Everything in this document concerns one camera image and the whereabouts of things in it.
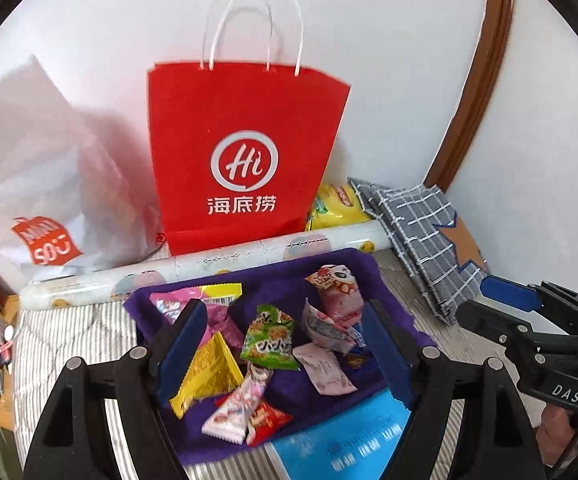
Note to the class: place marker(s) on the pale pink floral snack packet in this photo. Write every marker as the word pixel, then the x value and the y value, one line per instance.
pixel 324 367

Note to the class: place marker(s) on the pink and yellow snack packet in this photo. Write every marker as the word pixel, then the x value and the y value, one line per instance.
pixel 169 305

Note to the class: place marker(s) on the red white snack packet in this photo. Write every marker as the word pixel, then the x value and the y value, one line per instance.
pixel 326 330

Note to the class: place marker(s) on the patterned paper roll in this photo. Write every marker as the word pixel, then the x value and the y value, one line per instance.
pixel 94 285

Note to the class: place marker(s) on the red paper bag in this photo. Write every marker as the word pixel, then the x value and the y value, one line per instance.
pixel 249 160

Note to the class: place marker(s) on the person's right hand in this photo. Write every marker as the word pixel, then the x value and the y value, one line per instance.
pixel 554 435

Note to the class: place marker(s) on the blue tissue pack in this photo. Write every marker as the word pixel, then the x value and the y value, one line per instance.
pixel 339 440

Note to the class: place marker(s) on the striped bed mattress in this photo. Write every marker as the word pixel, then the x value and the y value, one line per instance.
pixel 69 340

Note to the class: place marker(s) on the green snack packet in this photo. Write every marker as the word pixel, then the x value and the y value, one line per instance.
pixel 269 335

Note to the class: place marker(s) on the white plastic bag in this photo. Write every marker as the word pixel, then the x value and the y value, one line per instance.
pixel 44 185

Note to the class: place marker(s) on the white pink printed snack packet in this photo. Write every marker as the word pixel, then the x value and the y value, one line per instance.
pixel 236 405

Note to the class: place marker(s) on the panda print pink snack packet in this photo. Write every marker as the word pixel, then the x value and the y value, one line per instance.
pixel 339 290

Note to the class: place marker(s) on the grey checked cloth with star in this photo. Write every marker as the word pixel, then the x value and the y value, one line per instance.
pixel 419 240

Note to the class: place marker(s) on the white jar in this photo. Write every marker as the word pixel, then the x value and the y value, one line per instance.
pixel 8 333

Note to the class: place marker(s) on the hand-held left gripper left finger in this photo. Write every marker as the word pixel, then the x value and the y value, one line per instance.
pixel 184 350

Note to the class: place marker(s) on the brown wooden door frame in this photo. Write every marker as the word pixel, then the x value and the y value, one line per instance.
pixel 489 60

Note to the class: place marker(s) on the yellow chips bag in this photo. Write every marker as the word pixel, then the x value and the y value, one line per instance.
pixel 334 205

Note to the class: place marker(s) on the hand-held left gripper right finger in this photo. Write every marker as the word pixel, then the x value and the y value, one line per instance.
pixel 386 355

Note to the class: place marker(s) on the blue snack packet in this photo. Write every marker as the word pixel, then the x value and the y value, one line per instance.
pixel 360 336

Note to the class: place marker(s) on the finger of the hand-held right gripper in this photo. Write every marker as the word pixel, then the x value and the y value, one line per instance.
pixel 494 325
pixel 509 291

